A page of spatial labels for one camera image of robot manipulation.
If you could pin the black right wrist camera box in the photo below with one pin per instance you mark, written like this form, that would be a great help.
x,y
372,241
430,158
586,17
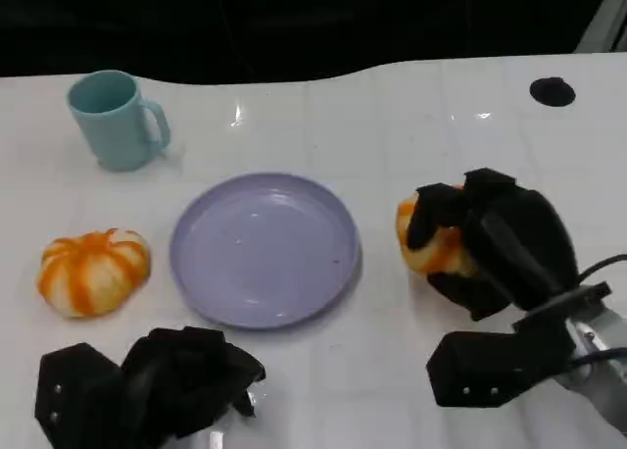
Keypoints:
x,y
490,365

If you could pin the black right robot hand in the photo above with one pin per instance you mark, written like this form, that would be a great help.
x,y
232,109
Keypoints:
x,y
524,243

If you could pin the white metal frame post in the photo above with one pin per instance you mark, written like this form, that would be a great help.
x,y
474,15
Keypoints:
x,y
605,22

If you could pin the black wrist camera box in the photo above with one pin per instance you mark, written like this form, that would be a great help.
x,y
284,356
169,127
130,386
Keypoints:
x,y
78,395
490,365

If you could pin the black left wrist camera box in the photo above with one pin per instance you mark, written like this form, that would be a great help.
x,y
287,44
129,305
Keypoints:
x,y
78,395

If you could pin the orange and white bread roll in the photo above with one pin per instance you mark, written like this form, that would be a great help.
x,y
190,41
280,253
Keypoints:
x,y
93,275
441,253

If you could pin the pale green mug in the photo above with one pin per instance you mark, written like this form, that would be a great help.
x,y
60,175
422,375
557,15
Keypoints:
x,y
111,128

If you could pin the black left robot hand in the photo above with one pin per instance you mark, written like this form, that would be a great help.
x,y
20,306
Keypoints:
x,y
181,375

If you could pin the black round table grommet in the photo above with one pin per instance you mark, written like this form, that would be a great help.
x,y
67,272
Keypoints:
x,y
552,92

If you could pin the lilac plate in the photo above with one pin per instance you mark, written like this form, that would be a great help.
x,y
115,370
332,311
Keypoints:
x,y
264,250

